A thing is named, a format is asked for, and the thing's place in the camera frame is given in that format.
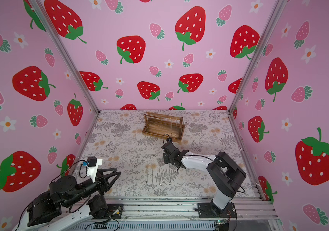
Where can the aluminium rail frame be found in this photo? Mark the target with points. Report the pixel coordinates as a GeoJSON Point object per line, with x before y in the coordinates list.
{"type": "Point", "coordinates": [184, 214]}

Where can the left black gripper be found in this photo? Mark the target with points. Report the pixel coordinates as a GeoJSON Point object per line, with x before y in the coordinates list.
{"type": "Point", "coordinates": [102, 184]}

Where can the wooden jewelry display stand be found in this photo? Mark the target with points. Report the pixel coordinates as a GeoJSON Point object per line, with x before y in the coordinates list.
{"type": "Point", "coordinates": [159, 125]}

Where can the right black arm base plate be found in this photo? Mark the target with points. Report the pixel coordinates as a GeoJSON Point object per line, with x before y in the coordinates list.
{"type": "Point", "coordinates": [209, 210]}

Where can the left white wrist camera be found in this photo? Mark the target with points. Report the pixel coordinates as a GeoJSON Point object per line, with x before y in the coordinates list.
{"type": "Point", "coordinates": [93, 164]}

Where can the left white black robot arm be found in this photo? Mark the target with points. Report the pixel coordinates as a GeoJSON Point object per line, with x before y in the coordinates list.
{"type": "Point", "coordinates": [68, 203]}

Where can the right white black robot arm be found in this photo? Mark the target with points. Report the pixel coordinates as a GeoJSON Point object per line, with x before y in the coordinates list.
{"type": "Point", "coordinates": [227, 175]}

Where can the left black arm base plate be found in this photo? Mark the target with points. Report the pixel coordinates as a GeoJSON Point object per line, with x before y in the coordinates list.
{"type": "Point", "coordinates": [109, 211]}

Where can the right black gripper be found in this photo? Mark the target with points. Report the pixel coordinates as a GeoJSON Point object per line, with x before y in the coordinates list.
{"type": "Point", "coordinates": [169, 154]}

